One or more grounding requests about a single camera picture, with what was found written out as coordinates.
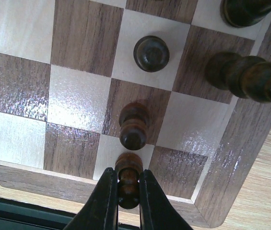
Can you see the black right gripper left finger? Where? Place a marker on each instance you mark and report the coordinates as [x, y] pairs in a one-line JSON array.
[[100, 212]]

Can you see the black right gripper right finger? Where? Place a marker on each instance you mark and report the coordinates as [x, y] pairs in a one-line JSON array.
[[156, 212]]

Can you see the dark pawn chess piece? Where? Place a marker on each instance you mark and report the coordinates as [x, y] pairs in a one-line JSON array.
[[129, 167], [245, 13], [134, 122], [151, 53]]

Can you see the wooden chess board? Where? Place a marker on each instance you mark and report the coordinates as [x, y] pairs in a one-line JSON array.
[[67, 70]]

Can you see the dark bishop chess piece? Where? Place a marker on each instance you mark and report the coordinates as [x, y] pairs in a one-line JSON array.
[[246, 77]]

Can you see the black aluminium frame rail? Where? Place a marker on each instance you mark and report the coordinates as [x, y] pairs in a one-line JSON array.
[[20, 216]]

